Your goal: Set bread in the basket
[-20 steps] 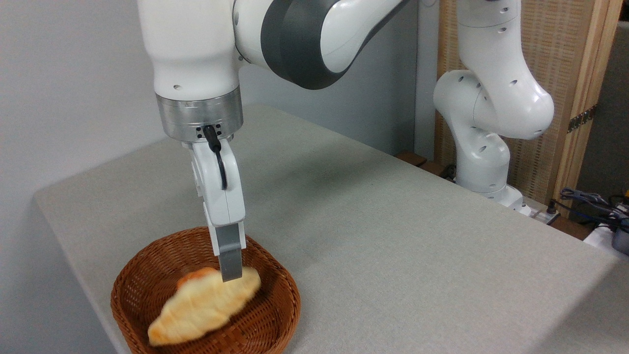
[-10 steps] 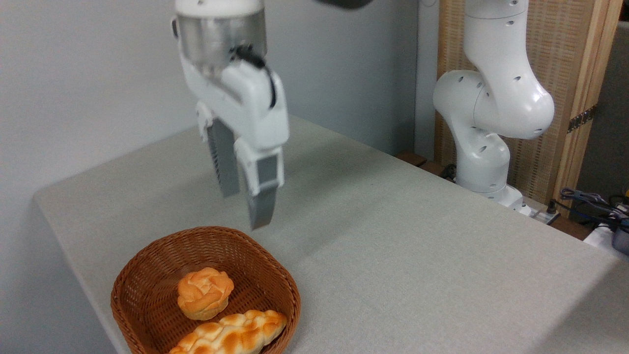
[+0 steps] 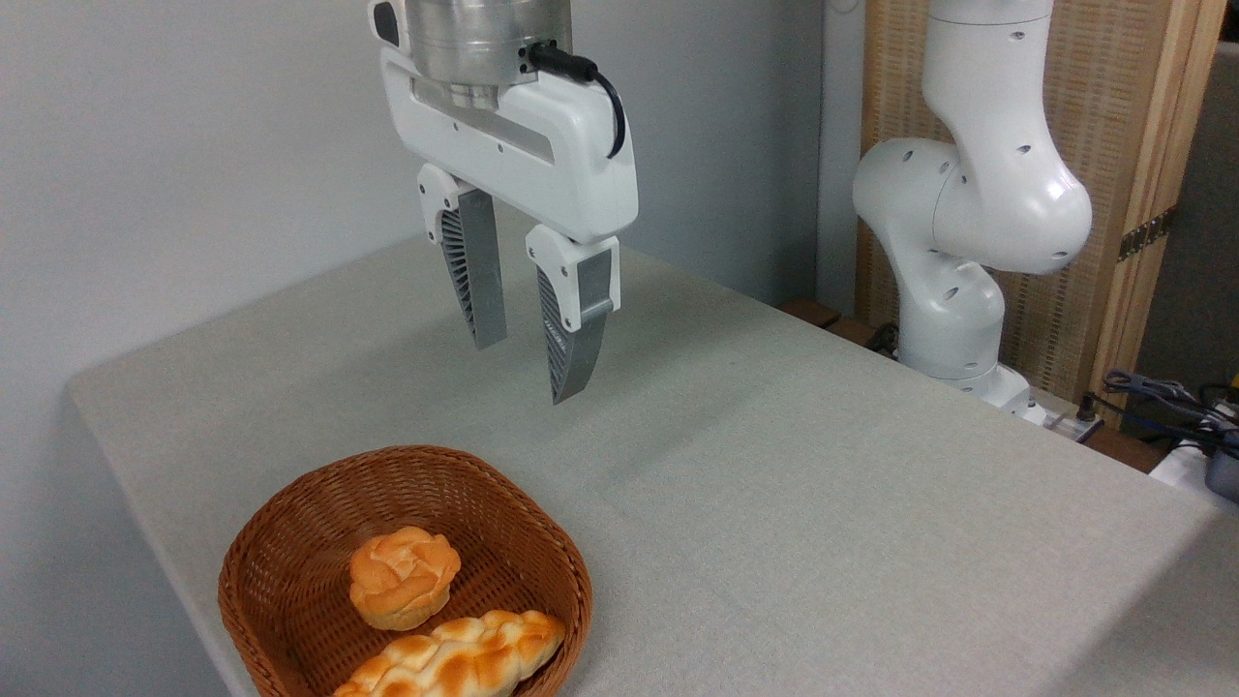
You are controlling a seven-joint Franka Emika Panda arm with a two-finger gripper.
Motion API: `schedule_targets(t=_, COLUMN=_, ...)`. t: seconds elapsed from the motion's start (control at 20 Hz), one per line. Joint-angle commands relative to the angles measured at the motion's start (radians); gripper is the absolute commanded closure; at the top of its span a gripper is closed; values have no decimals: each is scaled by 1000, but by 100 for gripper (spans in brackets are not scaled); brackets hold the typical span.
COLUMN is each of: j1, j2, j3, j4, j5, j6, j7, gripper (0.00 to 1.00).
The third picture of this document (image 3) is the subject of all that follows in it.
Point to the grey tablecloth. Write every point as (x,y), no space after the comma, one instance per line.
(774,465)

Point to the round knotted bread roll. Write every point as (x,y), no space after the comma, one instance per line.
(402,581)

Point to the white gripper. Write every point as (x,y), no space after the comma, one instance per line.
(581,174)

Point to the grey plastic box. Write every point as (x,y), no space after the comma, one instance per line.
(1224,474)

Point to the brown woven wicker basket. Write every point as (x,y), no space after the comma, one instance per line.
(290,542)

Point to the bamboo screen with wooden frame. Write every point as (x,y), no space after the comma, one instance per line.
(1094,97)

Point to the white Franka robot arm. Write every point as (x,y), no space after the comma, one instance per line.
(987,194)

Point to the dark metal screen hinge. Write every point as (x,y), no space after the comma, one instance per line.
(1147,232)

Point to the silver cylindrical wrist flange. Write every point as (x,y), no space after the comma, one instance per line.
(474,44)

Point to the long braided bread loaf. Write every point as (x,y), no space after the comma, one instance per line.
(465,658)

